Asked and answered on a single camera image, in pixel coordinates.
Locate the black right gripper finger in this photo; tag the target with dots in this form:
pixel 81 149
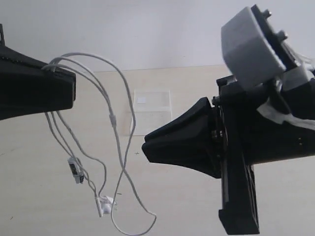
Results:
pixel 187 141
pixel 239 208

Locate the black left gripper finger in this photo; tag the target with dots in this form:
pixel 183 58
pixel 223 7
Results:
pixel 25 88

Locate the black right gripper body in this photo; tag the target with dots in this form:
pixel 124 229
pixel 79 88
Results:
pixel 267 125

